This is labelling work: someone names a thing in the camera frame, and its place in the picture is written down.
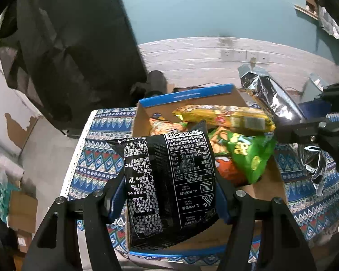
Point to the black snack packet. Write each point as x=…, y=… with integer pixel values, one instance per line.
x=169, y=189

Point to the brown cardboard carton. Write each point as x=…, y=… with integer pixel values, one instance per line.
x=22, y=211

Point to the white wall socket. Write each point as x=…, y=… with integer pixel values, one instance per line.
x=252, y=55
x=264, y=58
x=240, y=55
x=227, y=54

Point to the green biscuit packet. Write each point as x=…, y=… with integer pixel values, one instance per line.
x=245, y=149

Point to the patterned blue tablecloth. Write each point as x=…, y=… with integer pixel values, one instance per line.
x=101, y=158

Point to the large orange green snack packet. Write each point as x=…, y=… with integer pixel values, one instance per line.
x=166, y=127

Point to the long silver snack packet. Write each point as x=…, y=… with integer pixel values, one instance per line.
x=271, y=90

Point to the hanging silver foil sheet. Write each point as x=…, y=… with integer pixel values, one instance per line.
x=332, y=25

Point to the blue cardboard box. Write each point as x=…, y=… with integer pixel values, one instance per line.
x=269, y=180

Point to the crumpled silver foil packet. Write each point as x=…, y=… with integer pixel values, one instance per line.
x=317, y=169

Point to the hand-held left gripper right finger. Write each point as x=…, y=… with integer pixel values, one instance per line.
x=224, y=206

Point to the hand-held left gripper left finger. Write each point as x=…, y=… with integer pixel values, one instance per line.
x=116, y=203

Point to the black cylindrical object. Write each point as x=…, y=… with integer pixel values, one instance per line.
x=155, y=83

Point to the long gold biscuit packet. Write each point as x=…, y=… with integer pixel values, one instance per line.
x=223, y=117

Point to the dark cloth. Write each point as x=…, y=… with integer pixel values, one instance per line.
x=73, y=48

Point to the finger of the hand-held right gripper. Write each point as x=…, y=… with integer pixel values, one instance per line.
x=299, y=131
x=315, y=108

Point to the red orange snack packet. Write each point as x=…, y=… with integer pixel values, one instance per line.
x=228, y=172

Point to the wooden plank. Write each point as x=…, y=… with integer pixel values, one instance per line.
x=306, y=10

